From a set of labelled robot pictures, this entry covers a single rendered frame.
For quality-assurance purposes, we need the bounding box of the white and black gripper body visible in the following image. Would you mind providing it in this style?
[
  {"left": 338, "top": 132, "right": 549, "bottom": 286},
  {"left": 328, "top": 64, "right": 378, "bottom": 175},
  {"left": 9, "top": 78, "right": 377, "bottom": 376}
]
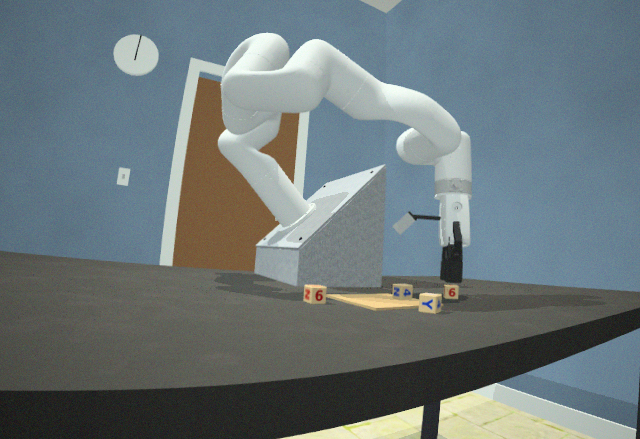
[{"left": 434, "top": 192, "right": 472, "bottom": 247}]

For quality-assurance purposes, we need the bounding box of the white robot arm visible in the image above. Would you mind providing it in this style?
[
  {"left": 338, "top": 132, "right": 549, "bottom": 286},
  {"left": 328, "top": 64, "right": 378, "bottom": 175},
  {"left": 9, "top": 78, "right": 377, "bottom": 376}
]
[{"left": 218, "top": 33, "right": 472, "bottom": 234}]

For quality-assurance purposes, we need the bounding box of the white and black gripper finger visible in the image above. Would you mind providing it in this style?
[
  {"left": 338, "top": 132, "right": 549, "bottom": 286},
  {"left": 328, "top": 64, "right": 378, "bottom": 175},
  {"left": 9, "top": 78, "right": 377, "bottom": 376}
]
[
  {"left": 440, "top": 246, "right": 447, "bottom": 280},
  {"left": 445, "top": 221, "right": 463, "bottom": 283}
]

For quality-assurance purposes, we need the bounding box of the cream letter block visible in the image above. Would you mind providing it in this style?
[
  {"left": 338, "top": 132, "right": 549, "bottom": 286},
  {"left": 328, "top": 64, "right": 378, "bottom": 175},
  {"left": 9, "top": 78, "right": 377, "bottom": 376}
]
[
  {"left": 419, "top": 293, "right": 442, "bottom": 314},
  {"left": 392, "top": 284, "right": 413, "bottom": 300},
  {"left": 443, "top": 285, "right": 459, "bottom": 299},
  {"left": 304, "top": 285, "right": 327, "bottom": 304}
]

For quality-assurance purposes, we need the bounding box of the tan flat mat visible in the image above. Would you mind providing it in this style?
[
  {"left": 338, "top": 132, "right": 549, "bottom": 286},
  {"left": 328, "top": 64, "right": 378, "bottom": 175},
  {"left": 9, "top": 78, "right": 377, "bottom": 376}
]
[{"left": 326, "top": 294, "right": 419, "bottom": 311}]

